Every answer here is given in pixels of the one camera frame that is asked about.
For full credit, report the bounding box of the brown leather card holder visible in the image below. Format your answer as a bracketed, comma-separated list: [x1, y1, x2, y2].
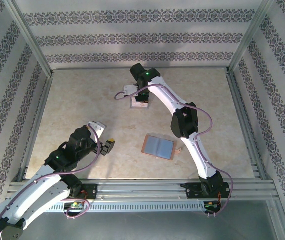
[141, 134, 183, 161]

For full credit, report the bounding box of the white card with red print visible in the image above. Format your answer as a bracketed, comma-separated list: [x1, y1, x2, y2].
[131, 101, 149, 109]

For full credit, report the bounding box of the red and white packet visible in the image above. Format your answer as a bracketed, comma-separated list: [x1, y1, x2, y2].
[129, 96, 151, 110]

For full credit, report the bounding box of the grey metal panel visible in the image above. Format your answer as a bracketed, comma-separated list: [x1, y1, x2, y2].
[7, 199, 285, 240]

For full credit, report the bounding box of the aluminium rear frame rail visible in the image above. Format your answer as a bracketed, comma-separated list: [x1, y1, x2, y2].
[51, 65, 231, 71]

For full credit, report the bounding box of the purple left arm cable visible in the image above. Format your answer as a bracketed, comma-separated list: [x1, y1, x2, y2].
[0, 123, 101, 240]

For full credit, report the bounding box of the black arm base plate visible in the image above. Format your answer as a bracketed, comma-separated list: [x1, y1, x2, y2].
[69, 183, 99, 201]
[185, 182, 231, 200]

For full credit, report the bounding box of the aluminium side frame rail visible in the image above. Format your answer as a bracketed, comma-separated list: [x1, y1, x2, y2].
[17, 74, 55, 182]
[225, 69, 268, 180]

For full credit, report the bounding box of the slotted grey cable duct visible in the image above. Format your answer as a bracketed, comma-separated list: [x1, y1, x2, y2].
[44, 201, 223, 213]

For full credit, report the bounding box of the aluminium frame post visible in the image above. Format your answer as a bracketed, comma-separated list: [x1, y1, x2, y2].
[6, 0, 55, 79]
[227, 0, 277, 75]

